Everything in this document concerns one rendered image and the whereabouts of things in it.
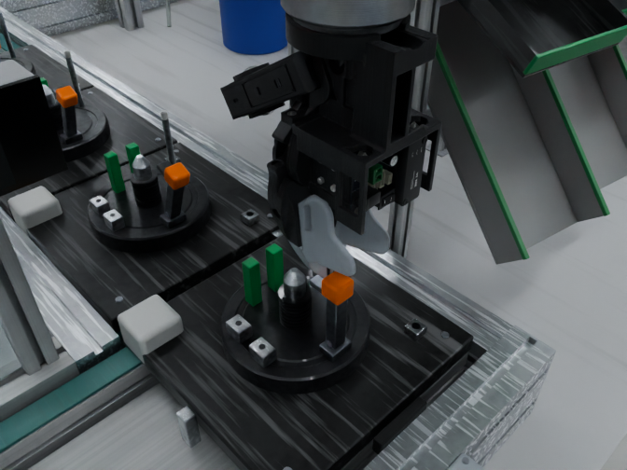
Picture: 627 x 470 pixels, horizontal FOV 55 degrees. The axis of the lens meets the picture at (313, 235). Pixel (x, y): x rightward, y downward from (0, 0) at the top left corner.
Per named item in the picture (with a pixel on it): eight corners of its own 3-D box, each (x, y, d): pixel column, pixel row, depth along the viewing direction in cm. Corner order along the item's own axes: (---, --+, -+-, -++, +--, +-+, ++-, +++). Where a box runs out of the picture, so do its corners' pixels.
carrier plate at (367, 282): (471, 349, 58) (475, 334, 57) (285, 520, 45) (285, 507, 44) (302, 235, 71) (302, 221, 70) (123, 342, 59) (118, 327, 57)
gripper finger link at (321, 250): (340, 325, 44) (344, 228, 38) (286, 284, 47) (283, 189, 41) (369, 304, 46) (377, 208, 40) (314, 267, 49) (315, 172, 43)
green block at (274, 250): (285, 286, 59) (283, 248, 56) (275, 293, 58) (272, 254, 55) (276, 281, 60) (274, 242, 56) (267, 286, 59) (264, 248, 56)
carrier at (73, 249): (294, 229, 72) (292, 139, 64) (115, 334, 59) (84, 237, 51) (181, 153, 86) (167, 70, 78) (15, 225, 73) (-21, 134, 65)
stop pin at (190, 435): (202, 440, 53) (196, 414, 50) (190, 449, 52) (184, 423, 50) (192, 430, 54) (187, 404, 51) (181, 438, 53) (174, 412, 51)
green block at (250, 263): (262, 300, 57) (259, 262, 54) (253, 307, 57) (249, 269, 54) (255, 294, 58) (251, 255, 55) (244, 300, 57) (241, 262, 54)
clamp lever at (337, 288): (351, 342, 52) (355, 279, 47) (335, 354, 51) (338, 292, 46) (323, 320, 54) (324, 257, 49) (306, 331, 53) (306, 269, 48)
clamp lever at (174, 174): (185, 215, 67) (191, 173, 61) (170, 224, 66) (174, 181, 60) (166, 193, 68) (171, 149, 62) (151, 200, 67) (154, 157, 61)
